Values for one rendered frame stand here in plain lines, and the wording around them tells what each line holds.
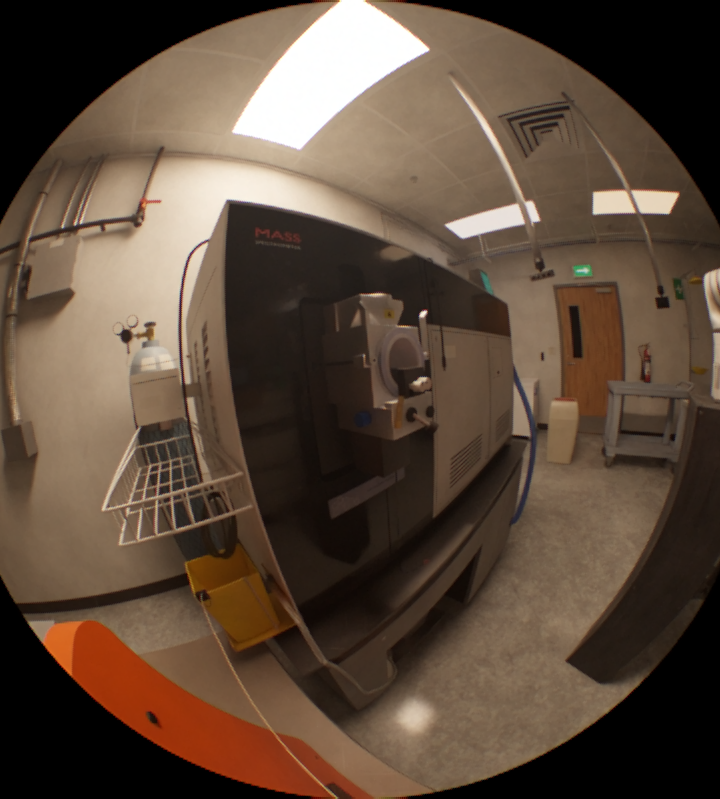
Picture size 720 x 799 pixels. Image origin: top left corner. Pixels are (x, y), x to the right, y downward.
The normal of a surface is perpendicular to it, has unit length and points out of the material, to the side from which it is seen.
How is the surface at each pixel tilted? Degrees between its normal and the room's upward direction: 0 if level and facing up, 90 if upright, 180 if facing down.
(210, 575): 87
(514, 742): 0
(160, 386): 90
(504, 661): 0
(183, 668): 0
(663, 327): 90
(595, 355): 90
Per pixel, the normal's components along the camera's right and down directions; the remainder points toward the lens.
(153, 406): 0.67, 0.05
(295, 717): -0.10, -0.98
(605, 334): -0.73, 0.18
